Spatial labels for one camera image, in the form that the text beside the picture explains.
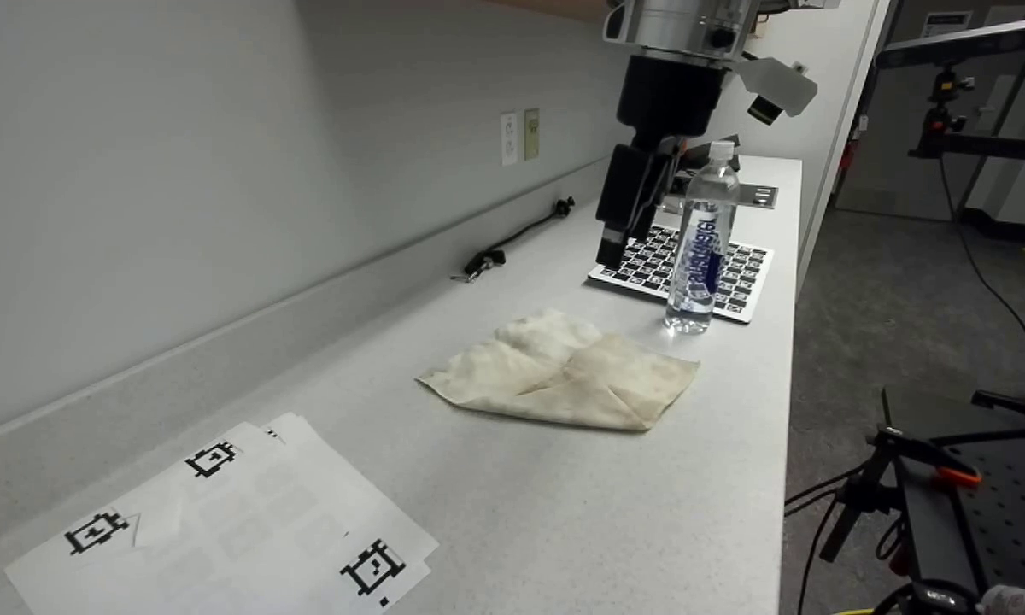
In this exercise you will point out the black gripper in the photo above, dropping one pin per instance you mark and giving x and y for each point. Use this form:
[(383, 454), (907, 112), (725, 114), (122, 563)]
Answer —
[(671, 99)]

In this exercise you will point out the stained white cloth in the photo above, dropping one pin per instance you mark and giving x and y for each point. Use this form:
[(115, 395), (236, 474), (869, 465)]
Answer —
[(568, 370)]

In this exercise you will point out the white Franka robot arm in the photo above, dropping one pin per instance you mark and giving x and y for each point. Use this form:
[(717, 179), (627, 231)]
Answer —
[(671, 26)]

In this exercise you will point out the clear plastic water bottle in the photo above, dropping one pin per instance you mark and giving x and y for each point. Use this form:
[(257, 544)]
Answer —
[(702, 257)]

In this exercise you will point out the checkered calibration board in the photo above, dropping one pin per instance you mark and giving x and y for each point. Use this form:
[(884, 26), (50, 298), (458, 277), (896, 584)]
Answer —
[(746, 277)]

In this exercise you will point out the black tripod with orange clip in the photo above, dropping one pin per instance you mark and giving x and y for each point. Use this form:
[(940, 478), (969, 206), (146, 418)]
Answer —
[(916, 499)]

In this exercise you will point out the black perforated breadboard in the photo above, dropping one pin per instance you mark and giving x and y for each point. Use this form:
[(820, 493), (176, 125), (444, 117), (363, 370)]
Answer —
[(1008, 499)]

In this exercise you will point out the white paper with markers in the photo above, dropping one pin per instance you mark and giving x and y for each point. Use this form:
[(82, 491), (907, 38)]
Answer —
[(239, 524)]

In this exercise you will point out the grey metal bracket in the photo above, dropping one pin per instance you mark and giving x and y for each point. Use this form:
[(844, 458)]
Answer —
[(756, 195)]

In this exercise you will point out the beige wall plate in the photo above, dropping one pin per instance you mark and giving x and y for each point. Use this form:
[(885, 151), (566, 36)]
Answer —
[(532, 134)]

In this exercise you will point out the white wall plate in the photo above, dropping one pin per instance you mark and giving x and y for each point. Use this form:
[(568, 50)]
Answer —
[(510, 138)]

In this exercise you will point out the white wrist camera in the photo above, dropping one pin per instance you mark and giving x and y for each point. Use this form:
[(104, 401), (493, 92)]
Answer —
[(781, 88)]

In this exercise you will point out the black metal frame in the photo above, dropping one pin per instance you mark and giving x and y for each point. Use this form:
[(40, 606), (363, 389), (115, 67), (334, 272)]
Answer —
[(976, 146)]

